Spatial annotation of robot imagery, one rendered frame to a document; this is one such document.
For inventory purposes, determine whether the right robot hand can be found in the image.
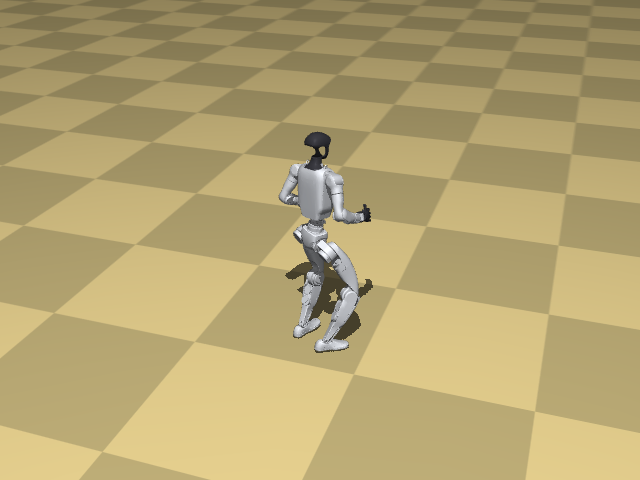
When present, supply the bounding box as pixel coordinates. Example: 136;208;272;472
356;204;371;223

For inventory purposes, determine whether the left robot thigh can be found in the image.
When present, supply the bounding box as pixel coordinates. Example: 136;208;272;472
293;223;324;285

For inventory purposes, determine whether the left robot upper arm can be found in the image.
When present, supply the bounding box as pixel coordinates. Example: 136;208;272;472
279;164;302;204

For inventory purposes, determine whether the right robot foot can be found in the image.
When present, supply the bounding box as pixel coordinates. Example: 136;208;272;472
314;338;349;351

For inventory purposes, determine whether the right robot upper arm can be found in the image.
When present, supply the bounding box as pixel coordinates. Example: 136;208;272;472
325;172;346;222

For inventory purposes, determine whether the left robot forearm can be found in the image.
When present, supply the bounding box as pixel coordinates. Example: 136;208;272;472
288;193;300;207

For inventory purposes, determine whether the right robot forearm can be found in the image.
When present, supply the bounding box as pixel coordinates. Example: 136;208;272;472
342;209;365;224

